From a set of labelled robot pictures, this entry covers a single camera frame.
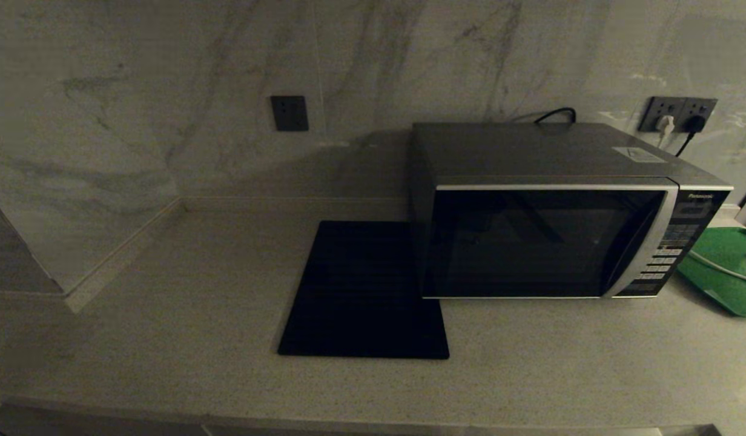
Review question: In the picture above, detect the green plastic tray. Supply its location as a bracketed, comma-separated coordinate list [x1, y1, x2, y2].
[678, 227, 746, 318]

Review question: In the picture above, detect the black cable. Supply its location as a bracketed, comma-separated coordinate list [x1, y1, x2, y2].
[533, 108, 576, 125]

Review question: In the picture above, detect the black plug with cable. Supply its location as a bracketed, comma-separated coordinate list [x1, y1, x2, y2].
[675, 115, 707, 158]

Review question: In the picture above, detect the dark single wall socket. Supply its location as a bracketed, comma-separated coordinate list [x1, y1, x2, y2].
[271, 96, 309, 133]

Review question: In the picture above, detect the black square mat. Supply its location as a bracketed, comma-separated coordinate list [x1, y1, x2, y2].
[278, 221, 450, 360]

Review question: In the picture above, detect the grey double wall socket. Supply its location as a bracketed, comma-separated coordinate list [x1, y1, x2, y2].
[639, 97, 718, 134]

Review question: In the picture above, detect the white plug with cable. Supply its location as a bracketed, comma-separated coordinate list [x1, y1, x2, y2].
[655, 115, 676, 149]

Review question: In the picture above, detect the silver microwave oven body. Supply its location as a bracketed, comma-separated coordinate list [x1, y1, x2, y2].
[408, 123, 734, 299]

